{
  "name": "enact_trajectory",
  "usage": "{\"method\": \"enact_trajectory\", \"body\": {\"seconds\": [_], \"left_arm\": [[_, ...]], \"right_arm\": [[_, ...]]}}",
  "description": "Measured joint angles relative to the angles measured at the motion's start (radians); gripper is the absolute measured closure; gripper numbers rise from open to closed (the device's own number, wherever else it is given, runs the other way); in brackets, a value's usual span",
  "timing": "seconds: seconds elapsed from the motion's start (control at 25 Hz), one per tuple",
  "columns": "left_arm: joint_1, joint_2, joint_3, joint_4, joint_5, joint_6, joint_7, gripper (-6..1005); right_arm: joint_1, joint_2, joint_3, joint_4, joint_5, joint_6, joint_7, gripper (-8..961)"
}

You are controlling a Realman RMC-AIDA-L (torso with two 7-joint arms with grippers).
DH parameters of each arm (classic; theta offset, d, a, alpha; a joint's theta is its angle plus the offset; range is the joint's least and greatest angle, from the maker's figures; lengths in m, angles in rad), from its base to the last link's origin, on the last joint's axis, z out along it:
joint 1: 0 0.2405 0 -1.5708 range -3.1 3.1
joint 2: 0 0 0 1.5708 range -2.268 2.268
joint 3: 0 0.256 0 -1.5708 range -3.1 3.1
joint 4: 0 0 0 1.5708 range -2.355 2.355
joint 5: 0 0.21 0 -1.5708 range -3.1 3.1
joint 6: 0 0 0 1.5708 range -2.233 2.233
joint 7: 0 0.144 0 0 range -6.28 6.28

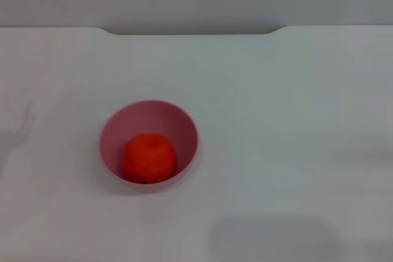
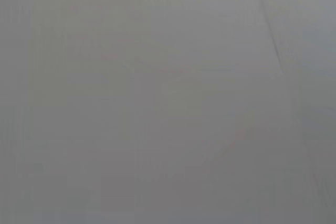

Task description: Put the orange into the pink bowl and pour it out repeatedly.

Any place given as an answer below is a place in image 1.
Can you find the orange toy fruit with stem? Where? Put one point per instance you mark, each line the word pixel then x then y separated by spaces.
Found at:
pixel 149 159

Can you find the pink plastic bowl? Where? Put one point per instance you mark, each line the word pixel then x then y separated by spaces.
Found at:
pixel 159 124

